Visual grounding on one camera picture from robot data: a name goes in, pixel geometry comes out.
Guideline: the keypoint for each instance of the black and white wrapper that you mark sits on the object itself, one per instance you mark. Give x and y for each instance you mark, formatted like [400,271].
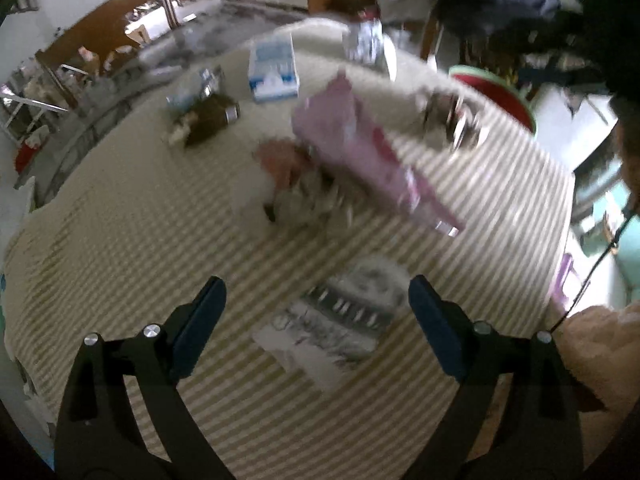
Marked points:
[340,320]

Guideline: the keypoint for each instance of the blue-white wrapper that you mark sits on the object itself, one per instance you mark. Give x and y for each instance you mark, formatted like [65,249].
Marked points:
[200,85]

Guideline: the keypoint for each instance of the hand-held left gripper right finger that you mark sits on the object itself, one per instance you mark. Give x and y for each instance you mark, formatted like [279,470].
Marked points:
[437,330]

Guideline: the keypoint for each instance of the red bag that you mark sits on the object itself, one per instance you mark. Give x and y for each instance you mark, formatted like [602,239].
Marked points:
[27,156]

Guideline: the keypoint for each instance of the pink wrapper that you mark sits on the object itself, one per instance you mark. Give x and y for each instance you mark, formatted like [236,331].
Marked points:
[360,150]

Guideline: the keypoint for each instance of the white metal rack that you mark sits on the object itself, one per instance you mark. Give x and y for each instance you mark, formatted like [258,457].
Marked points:
[30,105]

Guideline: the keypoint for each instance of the purple plastic stool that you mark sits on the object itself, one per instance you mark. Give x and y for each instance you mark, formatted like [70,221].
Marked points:
[562,280]

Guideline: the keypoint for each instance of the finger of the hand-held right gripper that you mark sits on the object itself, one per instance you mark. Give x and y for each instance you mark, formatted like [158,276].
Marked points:
[452,120]

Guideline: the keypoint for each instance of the red bin with green rim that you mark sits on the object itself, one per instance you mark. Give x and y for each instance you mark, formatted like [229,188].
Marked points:
[500,90]

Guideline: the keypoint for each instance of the woven beige table mat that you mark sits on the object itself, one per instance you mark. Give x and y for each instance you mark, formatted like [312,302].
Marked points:
[150,240]

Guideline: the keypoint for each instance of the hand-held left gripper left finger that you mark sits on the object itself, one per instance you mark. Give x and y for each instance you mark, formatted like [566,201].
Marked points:
[200,330]

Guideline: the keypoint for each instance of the brown wooden dining chair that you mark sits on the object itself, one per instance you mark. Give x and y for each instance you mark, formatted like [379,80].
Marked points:
[100,35]

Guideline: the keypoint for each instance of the white-red wrapper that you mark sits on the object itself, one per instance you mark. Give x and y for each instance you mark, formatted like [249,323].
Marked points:
[310,202]

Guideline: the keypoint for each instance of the silver foil wrapper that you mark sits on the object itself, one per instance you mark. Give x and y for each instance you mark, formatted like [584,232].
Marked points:
[365,40]

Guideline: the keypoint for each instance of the blue-white tissue packet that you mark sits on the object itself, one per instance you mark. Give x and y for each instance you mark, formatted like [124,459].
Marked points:
[272,67]

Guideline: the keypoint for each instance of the person's pink fleece clothing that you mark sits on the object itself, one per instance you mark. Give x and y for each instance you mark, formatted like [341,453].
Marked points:
[600,360]

